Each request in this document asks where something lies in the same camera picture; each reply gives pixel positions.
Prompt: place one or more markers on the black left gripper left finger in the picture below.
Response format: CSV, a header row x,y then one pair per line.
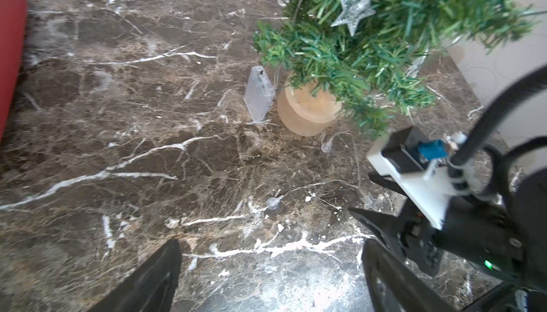
x,y
151,287

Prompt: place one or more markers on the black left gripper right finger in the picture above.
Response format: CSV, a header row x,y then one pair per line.
x,y
393,287

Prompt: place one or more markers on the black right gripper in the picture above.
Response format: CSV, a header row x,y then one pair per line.
x,y
409,235

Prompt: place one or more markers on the clear plastic battery box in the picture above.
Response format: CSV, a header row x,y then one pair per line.
x,y
259,93

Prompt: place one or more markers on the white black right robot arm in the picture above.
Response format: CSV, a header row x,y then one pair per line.
x,y
462,204

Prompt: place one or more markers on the small green christmas tree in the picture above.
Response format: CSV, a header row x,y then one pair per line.
x,y
492,22

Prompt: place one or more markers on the red polka dot toaster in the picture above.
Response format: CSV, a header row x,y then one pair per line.
x,y
13,24

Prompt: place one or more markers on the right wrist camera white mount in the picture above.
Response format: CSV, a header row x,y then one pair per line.
x,y
413,161

